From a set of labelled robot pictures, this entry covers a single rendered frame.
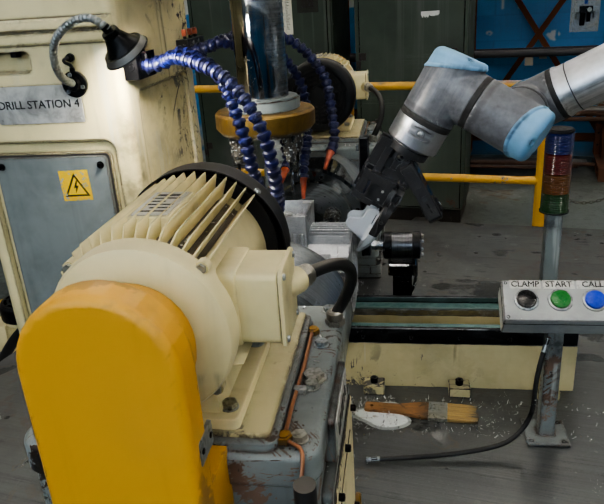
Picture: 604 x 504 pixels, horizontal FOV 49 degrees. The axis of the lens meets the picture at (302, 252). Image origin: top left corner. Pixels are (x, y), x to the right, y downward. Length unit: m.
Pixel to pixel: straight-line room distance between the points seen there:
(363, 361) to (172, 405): 0.84
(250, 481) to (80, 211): 0.68
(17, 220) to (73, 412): 0.75
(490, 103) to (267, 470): 0.68
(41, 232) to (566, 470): 0.95
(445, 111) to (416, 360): 0.48
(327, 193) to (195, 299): 0.95
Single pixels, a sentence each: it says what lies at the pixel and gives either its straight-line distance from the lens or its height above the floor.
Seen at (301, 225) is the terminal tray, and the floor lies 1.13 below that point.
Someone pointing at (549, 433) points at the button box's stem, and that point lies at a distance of 1.22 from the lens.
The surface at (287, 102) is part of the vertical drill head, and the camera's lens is 1.16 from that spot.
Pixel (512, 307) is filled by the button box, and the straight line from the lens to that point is 1.06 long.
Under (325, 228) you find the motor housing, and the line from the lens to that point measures 1.24.
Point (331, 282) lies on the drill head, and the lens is 1.00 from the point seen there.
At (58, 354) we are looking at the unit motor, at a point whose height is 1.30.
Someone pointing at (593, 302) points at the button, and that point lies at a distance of 1.08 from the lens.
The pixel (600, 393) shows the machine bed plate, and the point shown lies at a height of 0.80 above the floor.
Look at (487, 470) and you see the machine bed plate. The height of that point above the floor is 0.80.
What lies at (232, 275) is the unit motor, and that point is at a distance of 0.56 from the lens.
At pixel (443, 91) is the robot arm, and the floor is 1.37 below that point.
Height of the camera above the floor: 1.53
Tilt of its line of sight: 22 degrees down
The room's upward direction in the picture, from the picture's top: 4 degrees counter-clockwise
